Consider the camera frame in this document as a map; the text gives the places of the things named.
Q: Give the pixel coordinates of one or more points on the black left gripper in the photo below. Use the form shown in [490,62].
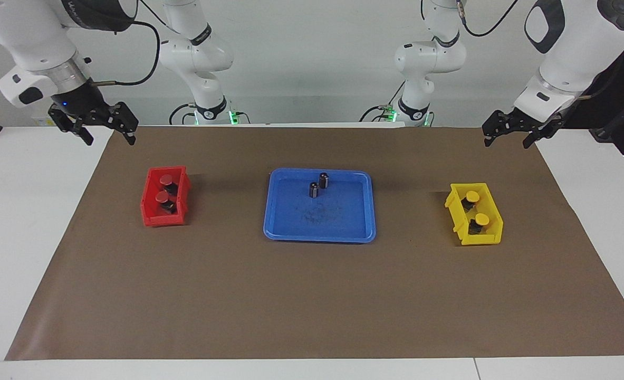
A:
[517,125]

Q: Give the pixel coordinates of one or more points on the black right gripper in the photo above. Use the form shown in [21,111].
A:
[87,108]

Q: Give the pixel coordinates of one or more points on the yellow push button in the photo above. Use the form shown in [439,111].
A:
[472,196]
[481,218]

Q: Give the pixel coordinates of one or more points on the red push button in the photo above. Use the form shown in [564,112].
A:
[162,197]
[166,179]

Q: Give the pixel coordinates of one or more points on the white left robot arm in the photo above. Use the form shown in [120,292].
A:
[575,47]

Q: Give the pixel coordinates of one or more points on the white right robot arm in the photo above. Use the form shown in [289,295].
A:
[27,31]

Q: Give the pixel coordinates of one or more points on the blue plastic tray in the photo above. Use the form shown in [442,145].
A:
[338,216]

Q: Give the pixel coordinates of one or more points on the white power outlet box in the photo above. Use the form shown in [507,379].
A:
[42,122]

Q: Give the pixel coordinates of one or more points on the red plastic bin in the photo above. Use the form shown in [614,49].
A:
[151,214]

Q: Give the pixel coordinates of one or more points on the yellow plastic bin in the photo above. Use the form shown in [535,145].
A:
[488,238]

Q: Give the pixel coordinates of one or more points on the green lit base connector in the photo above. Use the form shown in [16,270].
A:
[236,117]
[388,113]

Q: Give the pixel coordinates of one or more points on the small black cylinder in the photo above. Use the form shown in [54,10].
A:
[314,190]
[323,180]

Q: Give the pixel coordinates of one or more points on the brown paper table mat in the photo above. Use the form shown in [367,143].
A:
[312,295]

